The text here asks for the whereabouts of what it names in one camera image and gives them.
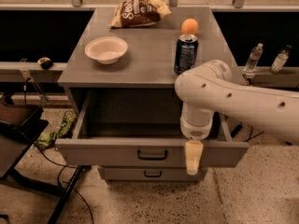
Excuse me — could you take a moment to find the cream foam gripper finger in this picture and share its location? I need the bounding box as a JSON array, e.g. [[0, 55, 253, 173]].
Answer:
[[185, 140, 204, 175]]

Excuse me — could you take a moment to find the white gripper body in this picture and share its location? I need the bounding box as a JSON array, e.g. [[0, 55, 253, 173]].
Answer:
[[180, 103, 214, 140]]

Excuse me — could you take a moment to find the grey top drawer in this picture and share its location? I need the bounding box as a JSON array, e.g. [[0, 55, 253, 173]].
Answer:
[[54, 89, 250, 169]]

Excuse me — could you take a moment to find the grey drawer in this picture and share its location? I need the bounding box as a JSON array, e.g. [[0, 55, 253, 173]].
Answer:
[[98, 167, 207, 182], [54, 89, 250, 169]]

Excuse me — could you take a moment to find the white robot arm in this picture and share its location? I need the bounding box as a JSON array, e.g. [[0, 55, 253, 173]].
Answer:
[[175, 60, 299, 175]]

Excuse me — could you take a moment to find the grey drawer cabinet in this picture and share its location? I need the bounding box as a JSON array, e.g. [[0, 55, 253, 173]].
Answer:
[[59, 7, 249, 171]]

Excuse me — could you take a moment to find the grey bottom drawer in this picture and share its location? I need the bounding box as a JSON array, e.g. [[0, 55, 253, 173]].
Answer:
[[98, 167, 207, 182]]

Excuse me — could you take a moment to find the blue soda can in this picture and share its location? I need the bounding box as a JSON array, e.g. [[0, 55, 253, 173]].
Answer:
[[174, 34, 199, 75]]

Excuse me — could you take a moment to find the clear water bottle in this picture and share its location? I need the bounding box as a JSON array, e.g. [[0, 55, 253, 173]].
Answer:
[[242, 43, 263, 78]]

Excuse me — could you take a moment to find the orange fruit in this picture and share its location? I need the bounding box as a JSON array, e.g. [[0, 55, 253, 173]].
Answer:
[[181, 19, 199, 35]]

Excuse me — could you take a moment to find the white bowl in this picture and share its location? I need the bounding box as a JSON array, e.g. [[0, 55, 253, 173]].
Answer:
[[85, 36, 128, 64]]

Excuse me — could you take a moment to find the brown chip bag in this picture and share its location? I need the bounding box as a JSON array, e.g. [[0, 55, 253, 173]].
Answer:
[[110, 0, 172, 28]]

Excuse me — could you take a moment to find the green snack bag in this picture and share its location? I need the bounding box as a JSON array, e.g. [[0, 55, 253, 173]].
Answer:
[[34, 111, 77, 150]]

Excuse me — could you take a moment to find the black tape measure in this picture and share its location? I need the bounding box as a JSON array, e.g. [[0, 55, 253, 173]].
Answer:
[[37, 57, 53, 70]]

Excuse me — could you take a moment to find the black power cable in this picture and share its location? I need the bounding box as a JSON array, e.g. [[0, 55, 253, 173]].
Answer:
[[230, 123, 265, 143]]

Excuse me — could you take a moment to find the black floor cable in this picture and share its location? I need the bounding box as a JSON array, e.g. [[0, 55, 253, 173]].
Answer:
[[32, 143, 95, 224]]

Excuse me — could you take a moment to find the black stand frame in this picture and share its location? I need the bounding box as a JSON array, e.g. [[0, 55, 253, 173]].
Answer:
[[0, 91, 92, 224]]

